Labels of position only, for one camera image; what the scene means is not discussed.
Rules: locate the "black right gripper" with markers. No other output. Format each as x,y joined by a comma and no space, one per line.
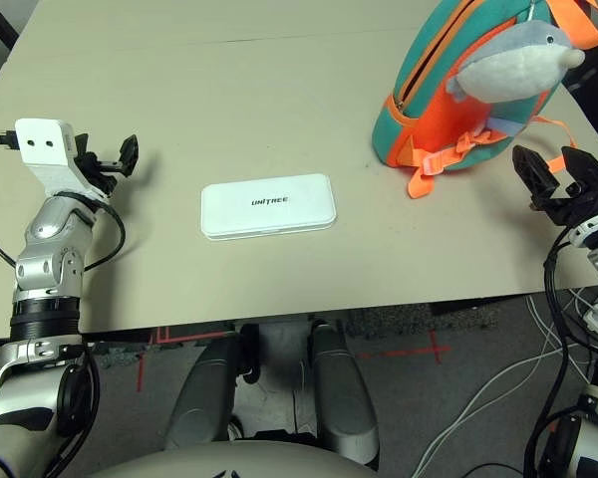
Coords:
578,204

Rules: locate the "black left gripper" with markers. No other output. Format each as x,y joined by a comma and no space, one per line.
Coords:
98,167

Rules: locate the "teal and orange backpack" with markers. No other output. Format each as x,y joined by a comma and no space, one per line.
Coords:
438,114

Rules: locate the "white Unitree pencil case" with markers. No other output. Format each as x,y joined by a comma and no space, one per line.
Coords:
269,206

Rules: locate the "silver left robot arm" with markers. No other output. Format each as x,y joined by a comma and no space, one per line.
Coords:
40,234

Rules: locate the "white power strip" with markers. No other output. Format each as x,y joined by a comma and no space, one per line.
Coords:
597,316

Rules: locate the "grey robot left leg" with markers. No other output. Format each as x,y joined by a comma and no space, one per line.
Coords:
204,393

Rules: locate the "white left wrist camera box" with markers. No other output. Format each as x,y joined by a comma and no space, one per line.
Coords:
42,142

